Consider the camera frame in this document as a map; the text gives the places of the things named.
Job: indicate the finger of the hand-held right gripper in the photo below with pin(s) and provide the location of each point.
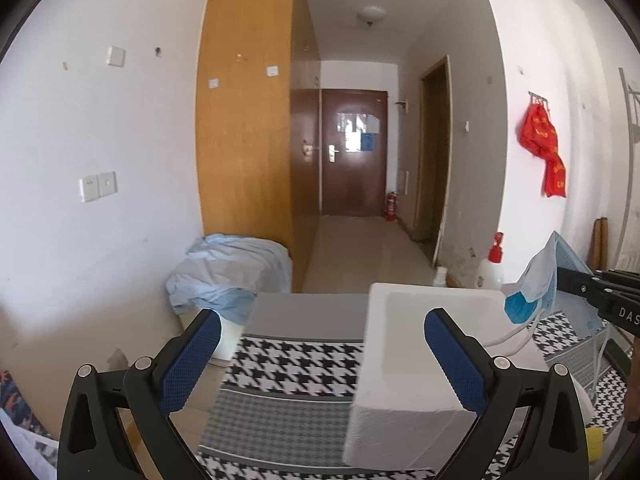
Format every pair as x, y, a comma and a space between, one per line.
575, 282

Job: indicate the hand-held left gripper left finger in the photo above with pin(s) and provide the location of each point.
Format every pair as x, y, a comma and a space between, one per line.
192, 360

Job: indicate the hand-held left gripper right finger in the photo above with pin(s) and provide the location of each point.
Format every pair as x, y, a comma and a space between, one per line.
455, 365

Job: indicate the white foam box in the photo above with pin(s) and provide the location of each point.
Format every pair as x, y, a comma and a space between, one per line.
400, 320

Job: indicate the wooden boards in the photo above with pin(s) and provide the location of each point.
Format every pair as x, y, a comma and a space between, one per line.
599, 242

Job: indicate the white red pump lotion bottle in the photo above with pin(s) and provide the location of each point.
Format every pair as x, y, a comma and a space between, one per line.
496, 250

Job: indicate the clear blue spray bottle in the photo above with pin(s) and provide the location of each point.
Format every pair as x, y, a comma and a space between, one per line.
440, 276

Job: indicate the houndstooth tablecloth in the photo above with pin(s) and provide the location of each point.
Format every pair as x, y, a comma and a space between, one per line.
290, 360

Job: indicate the light blue bed sheet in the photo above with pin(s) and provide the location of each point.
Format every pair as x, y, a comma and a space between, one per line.
230, 270

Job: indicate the yellow sponge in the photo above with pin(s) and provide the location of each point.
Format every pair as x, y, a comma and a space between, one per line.
595, 444

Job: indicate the red plastic bags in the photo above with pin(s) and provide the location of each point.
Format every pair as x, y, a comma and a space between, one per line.
542, 140

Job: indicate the red fire extinguisher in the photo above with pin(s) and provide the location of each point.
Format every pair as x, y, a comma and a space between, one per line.
390, 207

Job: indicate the patterned dark cloth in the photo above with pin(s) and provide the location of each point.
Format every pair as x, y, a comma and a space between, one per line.
15, 402

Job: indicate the brown entrance door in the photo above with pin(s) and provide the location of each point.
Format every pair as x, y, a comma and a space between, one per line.
352, 180

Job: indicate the wooden wardrobe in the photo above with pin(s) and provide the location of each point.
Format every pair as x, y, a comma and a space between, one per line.
245, 135

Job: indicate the ceiling lamp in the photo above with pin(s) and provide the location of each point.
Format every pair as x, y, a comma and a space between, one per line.
371, 14

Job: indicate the wooden side door frame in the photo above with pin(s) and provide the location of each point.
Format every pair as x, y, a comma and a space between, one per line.
434, 160

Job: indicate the metal wall hook rack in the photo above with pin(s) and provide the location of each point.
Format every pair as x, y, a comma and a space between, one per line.
539, 97

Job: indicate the double white wall socket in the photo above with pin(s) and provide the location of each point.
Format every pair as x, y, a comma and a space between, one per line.
97, 186

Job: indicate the white wall switch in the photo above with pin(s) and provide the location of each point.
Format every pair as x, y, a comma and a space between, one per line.
115, 56

